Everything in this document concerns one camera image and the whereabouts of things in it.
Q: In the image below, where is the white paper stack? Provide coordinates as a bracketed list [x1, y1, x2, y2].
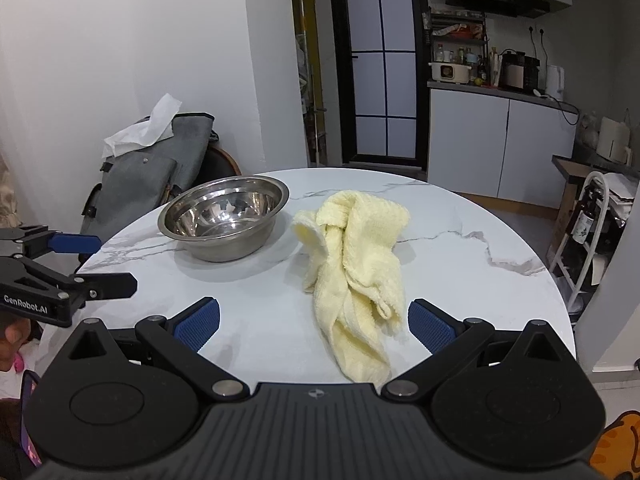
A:
[604, 172, 640, 211]

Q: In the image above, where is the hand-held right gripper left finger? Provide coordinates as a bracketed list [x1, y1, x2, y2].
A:
[65, 296, 251, 403]

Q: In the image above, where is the black framed glass door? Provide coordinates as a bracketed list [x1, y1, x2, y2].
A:
[327, 0, 431, 168]

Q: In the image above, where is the orange cat rug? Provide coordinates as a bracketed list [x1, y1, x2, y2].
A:
[590, 410, 640, 480]

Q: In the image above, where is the black kitchen appliance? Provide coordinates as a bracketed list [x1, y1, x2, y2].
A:
[500, 50, 542, 93]

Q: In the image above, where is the black spice rack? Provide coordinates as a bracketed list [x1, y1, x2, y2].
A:
[429, 7, 488, 86]

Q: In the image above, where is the pale yellow towel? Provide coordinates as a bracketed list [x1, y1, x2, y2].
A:
[291, 189, 412, 383]

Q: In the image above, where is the dark side counter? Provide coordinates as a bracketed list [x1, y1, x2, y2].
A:
[552, 155, 640, 181]

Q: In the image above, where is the dark glass bottle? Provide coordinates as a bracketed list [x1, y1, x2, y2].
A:
[570, 185, 598, 246]

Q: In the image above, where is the yellow pipe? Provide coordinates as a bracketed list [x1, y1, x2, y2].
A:
[295, 0, 326, 166]

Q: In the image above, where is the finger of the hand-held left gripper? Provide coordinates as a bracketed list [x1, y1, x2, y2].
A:
[0, 256, 138, 302]
[0, 226, 102, 258]

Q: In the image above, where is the white tissue paper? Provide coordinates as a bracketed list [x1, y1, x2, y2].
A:
[102, 93, 183, 158]

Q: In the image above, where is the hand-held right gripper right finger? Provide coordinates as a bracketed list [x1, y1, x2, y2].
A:
[382, 298, 576, 403]

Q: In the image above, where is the grey fabric bag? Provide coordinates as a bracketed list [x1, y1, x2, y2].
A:
[80, 112, 221, 256]

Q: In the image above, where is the dark round chair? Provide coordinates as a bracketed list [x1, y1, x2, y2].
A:
[197, 145, 241, 186]

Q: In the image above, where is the dark printed book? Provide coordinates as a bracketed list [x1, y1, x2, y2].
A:
[19, 370, 43, 468]

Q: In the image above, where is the white electric kettle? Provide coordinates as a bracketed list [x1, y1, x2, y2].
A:
[545, 64, 567, 101]

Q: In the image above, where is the white countertop appliance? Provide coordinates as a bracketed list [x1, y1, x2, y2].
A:
[597, 116, 632, 163]

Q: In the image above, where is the white electric cooking pot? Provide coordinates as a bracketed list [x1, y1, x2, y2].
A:
[429, 61, 473, 85]

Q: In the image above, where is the stainless steel bowl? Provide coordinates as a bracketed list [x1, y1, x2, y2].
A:
[158, 176, 291, 263]

